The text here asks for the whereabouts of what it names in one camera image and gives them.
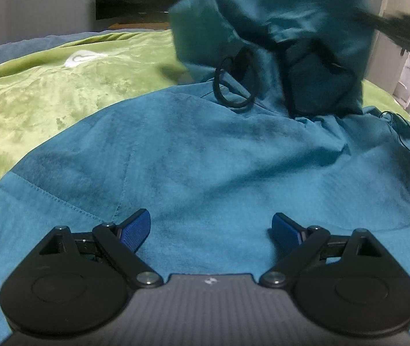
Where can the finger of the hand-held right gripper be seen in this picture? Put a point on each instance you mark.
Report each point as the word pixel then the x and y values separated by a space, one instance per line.
pixel 399 29

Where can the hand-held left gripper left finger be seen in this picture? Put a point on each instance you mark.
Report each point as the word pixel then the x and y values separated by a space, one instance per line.
pixel 135 229

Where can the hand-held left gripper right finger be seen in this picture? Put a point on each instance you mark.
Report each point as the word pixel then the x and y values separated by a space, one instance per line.
pixel 285 232

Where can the teal hooded jacket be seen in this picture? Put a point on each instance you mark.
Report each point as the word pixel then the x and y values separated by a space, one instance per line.
pixel 226 151

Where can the green plush blanket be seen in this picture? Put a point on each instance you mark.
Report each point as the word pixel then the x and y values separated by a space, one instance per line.
pixel 53 93

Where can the blue bed sheet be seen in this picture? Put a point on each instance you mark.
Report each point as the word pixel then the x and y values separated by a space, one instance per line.
pixel 17 52

